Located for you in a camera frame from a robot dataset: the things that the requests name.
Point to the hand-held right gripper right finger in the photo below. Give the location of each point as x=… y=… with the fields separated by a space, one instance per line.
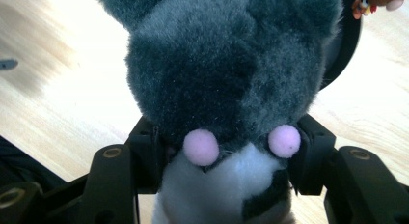
x=313 y=159

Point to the black oval tray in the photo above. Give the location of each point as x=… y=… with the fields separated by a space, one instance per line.
x=349 y=40

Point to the grey and white plush toy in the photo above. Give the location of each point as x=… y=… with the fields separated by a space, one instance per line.
x=225 y=72

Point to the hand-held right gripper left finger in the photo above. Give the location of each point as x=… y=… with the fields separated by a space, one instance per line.
x=144 y=159

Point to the small grey object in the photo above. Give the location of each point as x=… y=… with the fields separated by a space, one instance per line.
x=7 y=63

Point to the dark cloth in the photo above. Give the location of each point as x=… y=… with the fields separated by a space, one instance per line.
x=19 y=166

